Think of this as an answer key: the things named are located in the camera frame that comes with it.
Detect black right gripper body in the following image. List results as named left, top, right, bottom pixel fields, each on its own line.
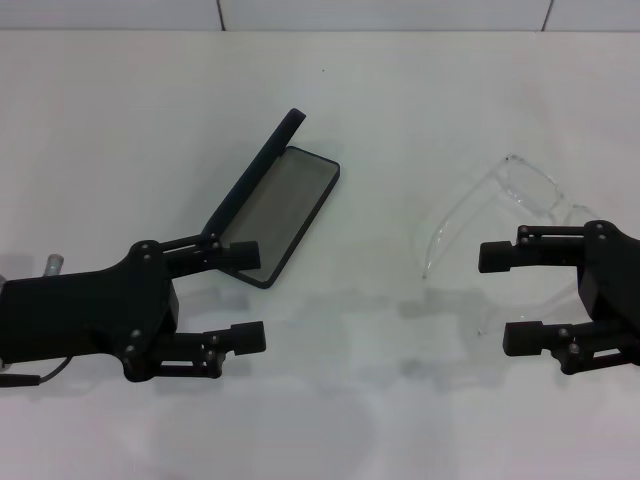
left=577, top=219, right=640, bottom=327

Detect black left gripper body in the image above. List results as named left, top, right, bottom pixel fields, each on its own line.
left=0, top=239, right=179, bottom=384

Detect black glasses case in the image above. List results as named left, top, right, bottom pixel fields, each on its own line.
left=202, top=107, right=342, bottom=290

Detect clear plastic glasses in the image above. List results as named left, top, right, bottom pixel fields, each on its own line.
left=412, top=153, right=594, bottom=337

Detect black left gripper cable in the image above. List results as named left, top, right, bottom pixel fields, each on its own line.
left=0, top=355, right=71, bottom=387

